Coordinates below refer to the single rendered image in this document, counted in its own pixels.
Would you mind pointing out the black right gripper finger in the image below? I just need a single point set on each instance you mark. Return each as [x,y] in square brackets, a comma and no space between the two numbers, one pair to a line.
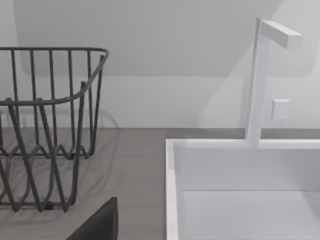
[102,222]

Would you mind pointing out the small white square knob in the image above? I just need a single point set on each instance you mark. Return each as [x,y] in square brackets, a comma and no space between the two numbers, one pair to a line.
[281,109]

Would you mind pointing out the tall white tap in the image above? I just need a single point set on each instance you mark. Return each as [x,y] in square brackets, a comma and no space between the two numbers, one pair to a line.
[257,82]

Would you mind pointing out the white sink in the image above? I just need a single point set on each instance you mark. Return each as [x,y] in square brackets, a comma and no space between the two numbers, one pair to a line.
[240,195]

